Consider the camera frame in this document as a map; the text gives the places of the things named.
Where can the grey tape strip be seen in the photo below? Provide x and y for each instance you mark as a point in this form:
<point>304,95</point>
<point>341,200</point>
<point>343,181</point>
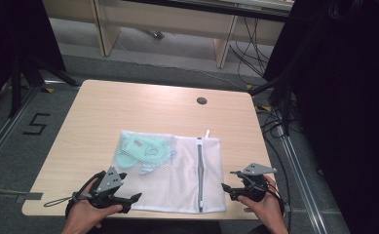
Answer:
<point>29,197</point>

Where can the mint green garment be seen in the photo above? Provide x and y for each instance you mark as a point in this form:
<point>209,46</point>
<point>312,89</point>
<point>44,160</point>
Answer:
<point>138,151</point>

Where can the person's left hand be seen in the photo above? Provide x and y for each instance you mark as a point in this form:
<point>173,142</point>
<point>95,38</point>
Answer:
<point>85,213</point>

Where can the metal floor rail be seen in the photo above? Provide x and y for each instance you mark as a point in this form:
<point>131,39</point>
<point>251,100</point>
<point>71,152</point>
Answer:
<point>5,133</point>
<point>302,182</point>

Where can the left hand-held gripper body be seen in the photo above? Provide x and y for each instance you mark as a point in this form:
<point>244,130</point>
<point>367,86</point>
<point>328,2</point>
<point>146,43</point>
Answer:
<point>109,180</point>

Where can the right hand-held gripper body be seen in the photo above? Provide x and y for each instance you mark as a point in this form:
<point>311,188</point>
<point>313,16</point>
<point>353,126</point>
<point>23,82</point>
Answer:
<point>254,188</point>

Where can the dark object on floor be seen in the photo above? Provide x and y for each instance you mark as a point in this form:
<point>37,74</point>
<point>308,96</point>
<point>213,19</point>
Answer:
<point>156,33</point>

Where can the black metal stand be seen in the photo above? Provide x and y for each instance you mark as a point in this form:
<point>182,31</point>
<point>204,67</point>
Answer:
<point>286,104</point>
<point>16,87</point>

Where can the black curtain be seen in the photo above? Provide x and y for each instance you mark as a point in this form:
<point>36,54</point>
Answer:
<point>11,35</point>
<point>346,97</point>

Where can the person's right hand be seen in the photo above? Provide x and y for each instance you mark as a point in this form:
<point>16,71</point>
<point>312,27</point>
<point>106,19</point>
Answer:
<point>270,208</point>

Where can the white mesh laundry bag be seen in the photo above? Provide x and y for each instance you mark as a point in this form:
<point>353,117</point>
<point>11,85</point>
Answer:
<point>177,182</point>

